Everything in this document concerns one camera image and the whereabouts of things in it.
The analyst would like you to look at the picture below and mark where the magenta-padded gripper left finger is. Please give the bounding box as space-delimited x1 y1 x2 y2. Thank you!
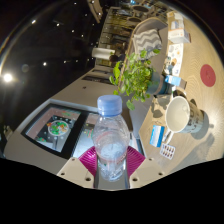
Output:
56 145 100 190

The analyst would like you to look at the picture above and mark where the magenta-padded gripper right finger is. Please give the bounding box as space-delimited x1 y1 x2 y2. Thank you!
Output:
125 145 166 190

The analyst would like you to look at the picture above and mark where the clear blue-capped water bottle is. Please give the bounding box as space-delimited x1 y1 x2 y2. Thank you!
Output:
91 94 131 183

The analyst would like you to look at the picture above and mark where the pill blister pack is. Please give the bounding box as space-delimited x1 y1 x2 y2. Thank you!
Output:
159 143 176 160

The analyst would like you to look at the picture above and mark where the blue white striped packet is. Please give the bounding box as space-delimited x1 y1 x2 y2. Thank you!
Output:
149 124 166 148

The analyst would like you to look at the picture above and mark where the black-framed food poster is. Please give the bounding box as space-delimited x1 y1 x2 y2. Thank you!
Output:
20 103 88 160

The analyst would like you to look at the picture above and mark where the green potted plant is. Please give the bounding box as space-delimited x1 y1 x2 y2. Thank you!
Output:
109 48 168 111

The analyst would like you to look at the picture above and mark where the small blue white carton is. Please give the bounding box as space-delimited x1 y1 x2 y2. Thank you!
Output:
164 74 183 87

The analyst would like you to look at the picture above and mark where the person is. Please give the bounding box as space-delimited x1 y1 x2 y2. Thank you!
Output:
109 54 121 68

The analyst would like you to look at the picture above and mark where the flat round red coaster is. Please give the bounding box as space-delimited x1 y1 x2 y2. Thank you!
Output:
199 63 217 88

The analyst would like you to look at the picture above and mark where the group of ceiling lights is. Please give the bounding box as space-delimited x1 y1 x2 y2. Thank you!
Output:
1 18 101 84

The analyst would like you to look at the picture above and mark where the white printed leaflet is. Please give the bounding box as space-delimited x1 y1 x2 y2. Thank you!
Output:
166 42 185 76

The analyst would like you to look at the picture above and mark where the grey white chevron cushion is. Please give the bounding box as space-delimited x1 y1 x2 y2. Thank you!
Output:
132 28 163 61

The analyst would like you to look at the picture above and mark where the grey curved sofa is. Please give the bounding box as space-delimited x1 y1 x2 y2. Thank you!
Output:
119 17 169 84

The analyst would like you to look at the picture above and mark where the small white blue box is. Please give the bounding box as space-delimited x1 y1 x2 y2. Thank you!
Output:
169 19 184 31

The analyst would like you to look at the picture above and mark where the group of dining chairs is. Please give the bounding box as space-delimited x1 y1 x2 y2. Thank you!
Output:
128 0 161 24

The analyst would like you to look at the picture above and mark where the white mug with black handle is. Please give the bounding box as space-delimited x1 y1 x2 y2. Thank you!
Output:
164 95 205 135

